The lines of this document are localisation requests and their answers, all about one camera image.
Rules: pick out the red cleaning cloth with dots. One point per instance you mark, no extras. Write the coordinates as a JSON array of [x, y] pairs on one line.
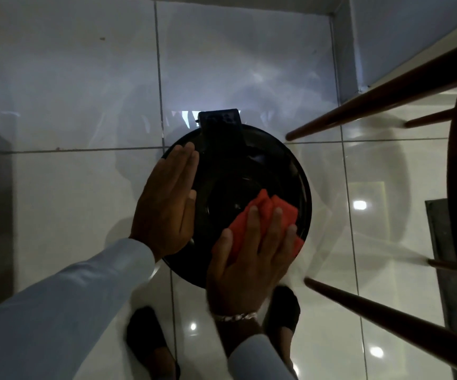
[[266, 209]]

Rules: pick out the person's left forearm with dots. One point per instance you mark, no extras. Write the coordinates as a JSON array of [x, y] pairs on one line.
[[62, 312]]

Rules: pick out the person's right forearm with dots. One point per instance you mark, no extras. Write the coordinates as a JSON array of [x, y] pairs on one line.
[[252, 356]]

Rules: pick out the person's right black shoe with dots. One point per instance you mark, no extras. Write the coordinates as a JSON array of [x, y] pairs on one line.
[[286, 308]]

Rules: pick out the person's right middle finger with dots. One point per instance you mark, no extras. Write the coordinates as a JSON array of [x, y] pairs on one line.
[[272, 233]]

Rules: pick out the person's black shoe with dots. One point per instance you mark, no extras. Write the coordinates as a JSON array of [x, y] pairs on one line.
[[147, 336], [286, 308]]

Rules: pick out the person's left hand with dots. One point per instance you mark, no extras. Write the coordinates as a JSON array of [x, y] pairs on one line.
[[163, 217]]

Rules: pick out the person's right thumb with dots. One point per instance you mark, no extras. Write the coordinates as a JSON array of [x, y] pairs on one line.
[[221, 253]]

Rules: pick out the person's left black shoe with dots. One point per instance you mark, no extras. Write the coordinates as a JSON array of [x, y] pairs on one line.
[[147, 336]]

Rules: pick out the black round trash bin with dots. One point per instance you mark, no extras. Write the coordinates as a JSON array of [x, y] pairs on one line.
[[232, 170]]

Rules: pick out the person's right hand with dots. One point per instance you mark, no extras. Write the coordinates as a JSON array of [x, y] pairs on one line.
[[244, 273]]

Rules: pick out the person's left thumb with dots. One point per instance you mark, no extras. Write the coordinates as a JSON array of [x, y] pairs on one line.
[[190, 213]]

